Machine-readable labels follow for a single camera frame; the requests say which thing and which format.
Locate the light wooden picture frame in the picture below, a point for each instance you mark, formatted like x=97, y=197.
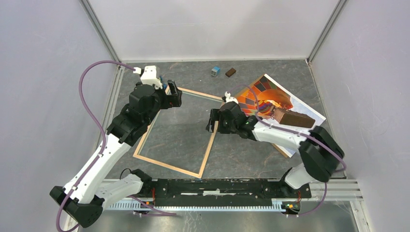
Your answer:
x=177, y=138

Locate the blue white cube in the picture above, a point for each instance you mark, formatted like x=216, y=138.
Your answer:
x=215, y=71

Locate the left floor aluminium rail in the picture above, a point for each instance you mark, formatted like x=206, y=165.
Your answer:
x=112, y=97

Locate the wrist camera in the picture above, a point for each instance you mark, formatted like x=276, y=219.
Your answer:
x=149, y=75
x=229, y=98

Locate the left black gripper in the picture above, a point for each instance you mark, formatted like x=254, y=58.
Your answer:
x=173, y=100

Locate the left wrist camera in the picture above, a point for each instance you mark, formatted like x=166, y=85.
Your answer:
x=149, y=75

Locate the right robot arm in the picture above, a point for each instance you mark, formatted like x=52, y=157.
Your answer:
x=319, y=152

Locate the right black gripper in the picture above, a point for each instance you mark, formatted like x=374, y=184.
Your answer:
x=215, y=114

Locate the left corner aluminium post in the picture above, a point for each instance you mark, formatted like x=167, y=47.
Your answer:
x=99, y=29

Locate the brown cardboard backing board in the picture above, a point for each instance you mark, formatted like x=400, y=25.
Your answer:
x=281, y=151

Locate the right corner aluminium post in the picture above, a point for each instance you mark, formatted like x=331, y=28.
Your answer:
x=326, y=30

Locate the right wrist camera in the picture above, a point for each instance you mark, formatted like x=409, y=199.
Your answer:
x=229, y=98

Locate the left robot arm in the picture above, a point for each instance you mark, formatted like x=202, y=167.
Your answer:
x=83, y=198

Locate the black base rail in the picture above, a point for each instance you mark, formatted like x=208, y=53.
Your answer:
x=219, y=192

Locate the corner aluminium post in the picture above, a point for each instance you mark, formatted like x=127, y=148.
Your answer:
x=99, y=29
x=326, y=30

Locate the small brown block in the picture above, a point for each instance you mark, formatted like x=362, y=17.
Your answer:
x=230, y=72

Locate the slotted cable duct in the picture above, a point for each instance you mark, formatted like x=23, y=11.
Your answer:
x=274, y=206

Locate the aluminium base profile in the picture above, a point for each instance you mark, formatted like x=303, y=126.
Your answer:
x=337, y=190

